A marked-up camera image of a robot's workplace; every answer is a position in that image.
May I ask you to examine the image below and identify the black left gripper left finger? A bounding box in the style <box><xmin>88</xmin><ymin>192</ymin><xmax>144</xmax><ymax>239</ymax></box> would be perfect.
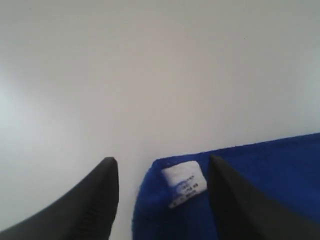
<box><xmin>0</xmin><ymin>157</ymin><xmax>118</xmax><ymax>240</ymax></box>

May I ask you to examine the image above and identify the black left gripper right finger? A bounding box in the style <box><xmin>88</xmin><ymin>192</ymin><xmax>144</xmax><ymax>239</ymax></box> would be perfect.
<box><xmin>208</xmin><ymin>155</ymin><xmax>320</xmax><ymax>240</ymax></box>

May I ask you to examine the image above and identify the blue microfiber cloth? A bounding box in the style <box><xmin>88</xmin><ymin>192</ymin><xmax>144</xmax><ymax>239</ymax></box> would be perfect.
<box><xmin>132</xmin><ymin>133</ymin><xmax>320</xmax><ymax>240</ymax></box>

